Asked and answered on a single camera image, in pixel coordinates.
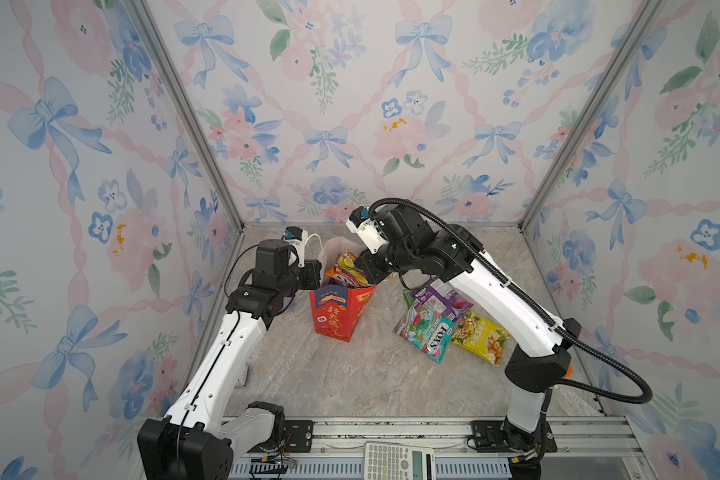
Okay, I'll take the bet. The purple snack packet back label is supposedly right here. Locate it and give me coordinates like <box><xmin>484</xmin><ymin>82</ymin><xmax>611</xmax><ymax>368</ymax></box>
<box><xmin>412</xmin><ymin>279</ymin><xmax>473</xmax><ymax>323</ymax></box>

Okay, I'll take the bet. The orange snack packet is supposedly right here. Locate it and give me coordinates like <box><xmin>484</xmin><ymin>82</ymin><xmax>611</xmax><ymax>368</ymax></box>
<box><xmin>326</xmin><ymin>250</ymin><xmax>370</xmax><ymax>288</ymax></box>

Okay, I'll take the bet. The red paper gift bag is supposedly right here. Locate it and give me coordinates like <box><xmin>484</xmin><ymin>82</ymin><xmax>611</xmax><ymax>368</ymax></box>
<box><xmin>310</xmin><ymin>237</ymin><xmax>376</xmax><ymax>342</ymax></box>

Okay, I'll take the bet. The pink fruit candy packet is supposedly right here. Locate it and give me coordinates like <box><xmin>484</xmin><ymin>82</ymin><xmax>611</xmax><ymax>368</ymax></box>
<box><xmin>395</xmin><ymin>302</ymin><xmax>456</xmax><ymax>364</ymax></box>

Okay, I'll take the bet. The yellow nut snack packet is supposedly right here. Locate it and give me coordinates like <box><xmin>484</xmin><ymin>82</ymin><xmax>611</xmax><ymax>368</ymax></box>
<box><xmin>451</xmin><ymin>310</ymin><xmax>511</xmax><ymax>366</ymax></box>

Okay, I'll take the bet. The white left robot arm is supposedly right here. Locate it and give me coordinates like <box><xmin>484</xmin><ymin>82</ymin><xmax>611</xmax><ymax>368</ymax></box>
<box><xmin>137</xmin><ymin>227</ymin><xmax>322</xmax><ymax>479</ymax></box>

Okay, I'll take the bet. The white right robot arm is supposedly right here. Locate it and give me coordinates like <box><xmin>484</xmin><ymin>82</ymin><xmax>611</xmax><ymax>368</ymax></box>
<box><xmin>346</xmin><ymin>198</ymin><xmax>572</xmax><ymax>452</ymax></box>

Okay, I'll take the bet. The green noodle snack packet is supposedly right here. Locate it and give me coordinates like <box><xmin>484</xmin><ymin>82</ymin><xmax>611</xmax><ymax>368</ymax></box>
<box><xmin>403</xmin><ymin>290</ymin><xmax>415</xmax><ymax>309</ymax></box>

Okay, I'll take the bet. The white calculator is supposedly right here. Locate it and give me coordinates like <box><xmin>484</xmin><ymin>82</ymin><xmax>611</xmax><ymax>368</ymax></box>
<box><xmin>363</xmin><ymin>442</ymin><xmax>437</xmax><ymax>480</ymax></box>

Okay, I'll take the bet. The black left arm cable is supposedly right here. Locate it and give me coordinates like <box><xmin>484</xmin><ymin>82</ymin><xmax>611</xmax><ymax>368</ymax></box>
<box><xmin>173</xmin><ymin>242</ymin><xmax>265</xmax><ymax>480</ymax></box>

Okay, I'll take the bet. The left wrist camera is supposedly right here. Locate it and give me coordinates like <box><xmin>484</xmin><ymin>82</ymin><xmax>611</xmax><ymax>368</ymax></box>
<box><xmin>281</xmin><ymin>226</ymin><xmax>323</xmax><ymax>268</ymax></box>

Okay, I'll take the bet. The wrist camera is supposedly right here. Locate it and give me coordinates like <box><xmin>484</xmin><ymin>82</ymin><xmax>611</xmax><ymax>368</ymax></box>
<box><xmin>281</xmin><ymin>226</ymin><xmax>323</xmax><ymax>268</ymax></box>
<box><xmin>346</xmin><ymin>206</ymin><xmax>389</xmax><ymax>254</ymax></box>

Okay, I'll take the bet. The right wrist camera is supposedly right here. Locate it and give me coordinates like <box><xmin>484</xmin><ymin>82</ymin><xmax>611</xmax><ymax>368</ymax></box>
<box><xmin>346</xmin><ymin>206</ymin><xmax>389</xmax><ymax>254</ymax></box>

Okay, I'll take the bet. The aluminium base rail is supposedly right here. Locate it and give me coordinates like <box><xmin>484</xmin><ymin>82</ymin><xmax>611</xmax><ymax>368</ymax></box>
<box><xmin>128</xmin><ymin>415</ymin><xmax>658</xmax><ymax>480</ymax></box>

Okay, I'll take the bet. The black corrugated cable conduit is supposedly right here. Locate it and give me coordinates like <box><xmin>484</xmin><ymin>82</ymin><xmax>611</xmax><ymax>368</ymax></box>
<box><xmin>367</xmin><ymin>197</ymin><xmax>654</xmax><ymax>405</ymax></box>

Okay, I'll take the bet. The aluminium left corner post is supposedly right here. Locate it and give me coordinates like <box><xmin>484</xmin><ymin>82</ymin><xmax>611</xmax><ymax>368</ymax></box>
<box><xmin>124</xmin><ymin>0</ymin><xmax>244</xmax><ymax>232</ymax></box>

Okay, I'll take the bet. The aluminium corner post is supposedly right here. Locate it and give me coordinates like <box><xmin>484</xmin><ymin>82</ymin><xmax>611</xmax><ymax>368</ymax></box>
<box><xmin>124</xmin><ymin>0</ymin><xmax>244</xmax><ymax>232</ymax></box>
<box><xmin>518</xmin><ymin>0</ymin><xmax>665</xmax><ymax>234</ymax></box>

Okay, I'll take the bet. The aluminium right corner post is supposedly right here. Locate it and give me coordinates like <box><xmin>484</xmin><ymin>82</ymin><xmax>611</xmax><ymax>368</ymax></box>
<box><xmin>518</xmin><ymin>0</ymin><xmax>665</xmax><ymax>234</ymax></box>

